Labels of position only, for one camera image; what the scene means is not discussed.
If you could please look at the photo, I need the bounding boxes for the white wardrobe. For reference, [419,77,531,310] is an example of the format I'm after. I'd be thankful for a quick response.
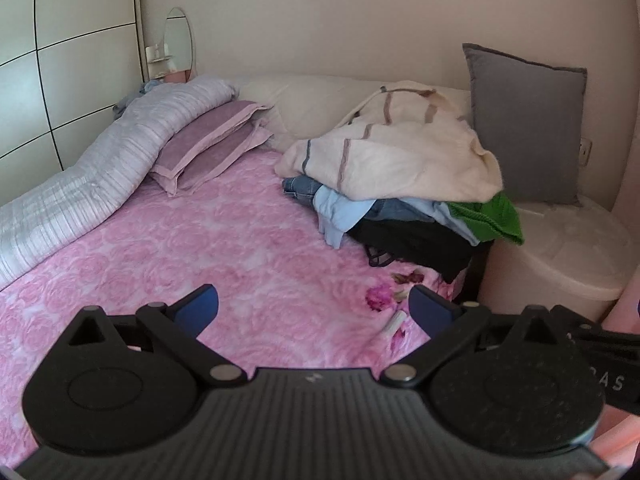
[0,0,143,208]

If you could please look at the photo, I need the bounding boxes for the oval wall mirror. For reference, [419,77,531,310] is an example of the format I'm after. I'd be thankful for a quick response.
[164,7,193,81]

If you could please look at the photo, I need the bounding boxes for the small white wall shelf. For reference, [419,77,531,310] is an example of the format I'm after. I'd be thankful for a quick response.
[145,44,176,78]

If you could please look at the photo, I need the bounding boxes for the grey cushion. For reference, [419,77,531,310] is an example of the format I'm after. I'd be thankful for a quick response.
[462,43,588,207]

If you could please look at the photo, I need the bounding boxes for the light blue shirt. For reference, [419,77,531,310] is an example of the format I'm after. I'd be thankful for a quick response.
[314,185,481,250]

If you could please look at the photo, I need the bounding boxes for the lilac striped duvet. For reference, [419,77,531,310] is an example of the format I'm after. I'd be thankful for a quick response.
[0,76,238,291]

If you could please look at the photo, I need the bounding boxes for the cream striped sweater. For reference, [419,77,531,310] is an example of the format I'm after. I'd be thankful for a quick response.
[275,81,505,206]

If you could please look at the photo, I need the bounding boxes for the small white tube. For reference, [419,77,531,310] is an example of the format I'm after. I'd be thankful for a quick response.
[382,310,407,336]

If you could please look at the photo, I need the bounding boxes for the cream long pillow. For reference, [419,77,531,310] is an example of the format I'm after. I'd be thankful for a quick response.
[227,74,473,153]

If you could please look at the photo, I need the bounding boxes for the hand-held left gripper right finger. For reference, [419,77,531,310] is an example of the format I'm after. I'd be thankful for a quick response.
[382,285,573,388]

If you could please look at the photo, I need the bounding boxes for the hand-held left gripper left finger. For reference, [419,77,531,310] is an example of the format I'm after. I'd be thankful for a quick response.
[65,284,246,387]

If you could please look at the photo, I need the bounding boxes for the pink floral blanket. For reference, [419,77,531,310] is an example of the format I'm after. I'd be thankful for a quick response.
[0,146,483,466]

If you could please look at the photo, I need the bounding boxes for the green knitted garment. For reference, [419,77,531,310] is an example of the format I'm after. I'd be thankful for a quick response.
[446,192,525,247]

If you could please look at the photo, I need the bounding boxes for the purple pillow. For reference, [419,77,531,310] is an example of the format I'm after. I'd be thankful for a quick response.
[149,120,275,197]
[159,100,273,171]

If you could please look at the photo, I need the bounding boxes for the white plastic container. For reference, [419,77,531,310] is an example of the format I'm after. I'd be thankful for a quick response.
[480,200,633,321]

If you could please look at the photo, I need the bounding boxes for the black garment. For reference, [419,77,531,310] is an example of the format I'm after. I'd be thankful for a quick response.
[347,217,488,283]

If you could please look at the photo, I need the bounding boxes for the blue jeans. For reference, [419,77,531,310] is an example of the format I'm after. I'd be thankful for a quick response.
[281,174,328,209]

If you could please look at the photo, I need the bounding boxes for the blue grey cloth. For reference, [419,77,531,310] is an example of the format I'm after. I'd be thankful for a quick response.
[112,80,161,121]

